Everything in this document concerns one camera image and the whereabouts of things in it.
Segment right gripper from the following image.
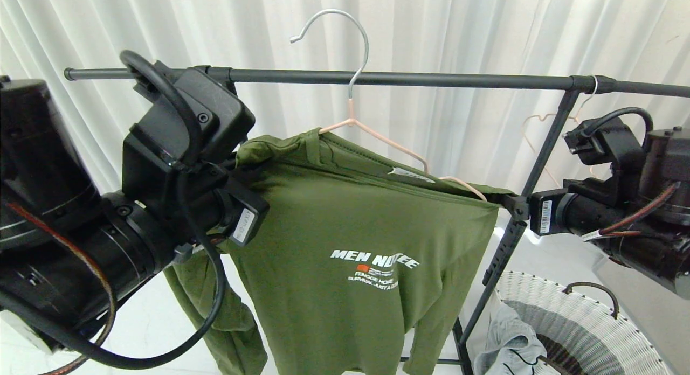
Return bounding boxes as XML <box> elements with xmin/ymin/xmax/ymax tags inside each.
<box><xmin>530</xmin><ymin>189</ymin><xmax>622</xmax><ymax>239</ymax></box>

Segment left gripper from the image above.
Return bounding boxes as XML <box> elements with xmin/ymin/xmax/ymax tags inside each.
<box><xmin>100</xmin><ymin>170</ymin><xmax>270</xmax><ymax>289</ymax></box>

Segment pale grey shorts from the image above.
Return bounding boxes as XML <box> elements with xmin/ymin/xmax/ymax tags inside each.
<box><xmin>474</xmin><ymin>304</ymin><xmax>548</xmax><ymax>375</ymax></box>

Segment pink clothes hanger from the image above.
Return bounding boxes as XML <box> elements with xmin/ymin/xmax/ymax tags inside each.
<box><xmin>290</xmin><ymin>9</ymin><xmax>488</xmax><ymax>202</ymax></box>
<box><xmin>522</xmin><ymin>76</ymin><xmax>607</xmax><ymax>188</ymax></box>

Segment white laundry basket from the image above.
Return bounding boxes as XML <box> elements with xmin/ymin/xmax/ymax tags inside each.
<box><xmin>485</xmin><ymin>271</ymin><xmax>674</xmax><ymax>375</ymax></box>

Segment black clothes rack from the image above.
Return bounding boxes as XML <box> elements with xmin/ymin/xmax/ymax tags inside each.
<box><xmin>64</xmin><ymin>67</ymin><xmax>690</xmax><ymax>375</ymax></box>

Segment white curtain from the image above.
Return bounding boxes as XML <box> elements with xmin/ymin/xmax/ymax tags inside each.
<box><xmin>0</xmin><ymin>0</ymin><xmax>690</xmax><ymax>246</ymax></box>

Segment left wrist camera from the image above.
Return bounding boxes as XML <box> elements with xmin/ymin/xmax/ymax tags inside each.
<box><xmin>121</xmin><ymin>60</ymin><xmax>257</xmax><ymax>203</ymax></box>

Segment black cable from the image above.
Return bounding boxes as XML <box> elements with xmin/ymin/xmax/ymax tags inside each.
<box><xmin>0</xmin><ymin>51</ymin><xmax>227</xmax><ymax>371</ymax></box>
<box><xmin>582</xmin><ymin>107</ymin><xmax>654</xmax><ymax>149</ymax></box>

